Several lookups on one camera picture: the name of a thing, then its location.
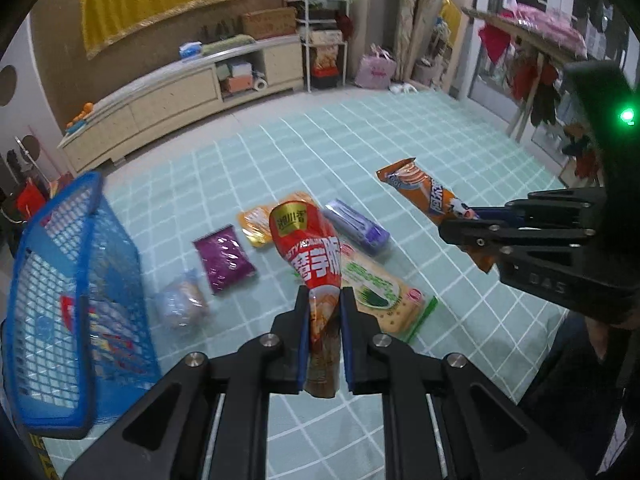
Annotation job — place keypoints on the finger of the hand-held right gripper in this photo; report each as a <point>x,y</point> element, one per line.
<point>500,237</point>
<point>550,212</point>

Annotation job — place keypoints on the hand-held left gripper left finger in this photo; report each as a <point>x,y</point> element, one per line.
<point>301,345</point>

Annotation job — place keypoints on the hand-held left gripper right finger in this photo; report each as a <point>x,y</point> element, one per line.
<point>347,347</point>

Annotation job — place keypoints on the long cracker packet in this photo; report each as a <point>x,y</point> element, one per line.
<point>385,296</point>

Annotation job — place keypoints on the red snack packet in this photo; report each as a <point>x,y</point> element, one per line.
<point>310,260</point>

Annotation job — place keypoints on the long orange biscuit packet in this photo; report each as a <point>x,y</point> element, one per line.
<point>420,187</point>

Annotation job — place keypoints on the purple snack packet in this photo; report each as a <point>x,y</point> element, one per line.
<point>223,259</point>

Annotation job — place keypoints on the lavender snack packet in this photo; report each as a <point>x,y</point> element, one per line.
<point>357,227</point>

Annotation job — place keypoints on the yellow-orange snack pouch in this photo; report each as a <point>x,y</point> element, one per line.
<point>257,225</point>

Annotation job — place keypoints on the clear snack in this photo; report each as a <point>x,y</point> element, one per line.
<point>181,300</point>

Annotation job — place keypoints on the light blue snack packet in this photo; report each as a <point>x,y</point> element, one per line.
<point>100,325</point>

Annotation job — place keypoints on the blue plastic basket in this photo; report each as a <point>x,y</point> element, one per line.
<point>45,270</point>

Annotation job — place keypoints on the person's right forearm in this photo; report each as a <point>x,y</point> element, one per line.
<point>590,400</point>

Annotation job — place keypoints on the red hanging clothes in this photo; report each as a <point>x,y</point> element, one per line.
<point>500,45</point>

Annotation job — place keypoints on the white slipper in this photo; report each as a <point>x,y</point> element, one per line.
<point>397,89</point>
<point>410,87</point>

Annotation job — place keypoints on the wooden drying rack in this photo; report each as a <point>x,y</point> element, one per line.
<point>520,35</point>

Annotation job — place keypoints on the pink blanket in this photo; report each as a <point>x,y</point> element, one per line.
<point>550,27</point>

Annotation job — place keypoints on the arched floor mirror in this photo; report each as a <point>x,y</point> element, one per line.
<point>457,35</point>

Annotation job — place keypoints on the pink tote bag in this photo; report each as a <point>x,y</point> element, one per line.
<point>376,67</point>

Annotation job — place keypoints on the black and red box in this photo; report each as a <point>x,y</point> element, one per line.
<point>325,79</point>

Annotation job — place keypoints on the orange printed snack bag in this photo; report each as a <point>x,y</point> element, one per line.
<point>325,57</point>

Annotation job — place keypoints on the white paper roll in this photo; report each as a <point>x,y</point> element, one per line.
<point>259,83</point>

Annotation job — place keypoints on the beige carton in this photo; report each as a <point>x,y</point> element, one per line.
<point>325,36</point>

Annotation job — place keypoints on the small orange box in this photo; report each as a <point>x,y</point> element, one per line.
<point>235,83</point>

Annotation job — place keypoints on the beige television cabinet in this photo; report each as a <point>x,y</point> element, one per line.
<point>165,105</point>

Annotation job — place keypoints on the white metal shelf rack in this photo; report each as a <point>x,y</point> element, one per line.
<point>305,35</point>

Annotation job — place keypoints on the white and teal box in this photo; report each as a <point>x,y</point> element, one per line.
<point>240,68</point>

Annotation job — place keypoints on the pink broom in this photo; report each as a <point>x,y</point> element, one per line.
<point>61,180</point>

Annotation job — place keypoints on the red paper bag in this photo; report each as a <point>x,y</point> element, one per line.
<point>30,200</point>

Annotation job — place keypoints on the green folded cloth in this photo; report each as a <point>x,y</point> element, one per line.
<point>227,45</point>

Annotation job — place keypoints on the blue fruit plate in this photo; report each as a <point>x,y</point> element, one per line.
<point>75,128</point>

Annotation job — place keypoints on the blue tissue box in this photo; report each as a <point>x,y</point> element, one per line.
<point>190,51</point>

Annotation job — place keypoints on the brown cardboard box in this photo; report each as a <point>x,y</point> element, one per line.
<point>270,22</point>

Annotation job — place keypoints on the grey mop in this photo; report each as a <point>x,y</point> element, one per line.
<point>22,152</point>

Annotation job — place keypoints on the plain round wall disc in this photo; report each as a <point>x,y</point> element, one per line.
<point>32,144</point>
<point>7,85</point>

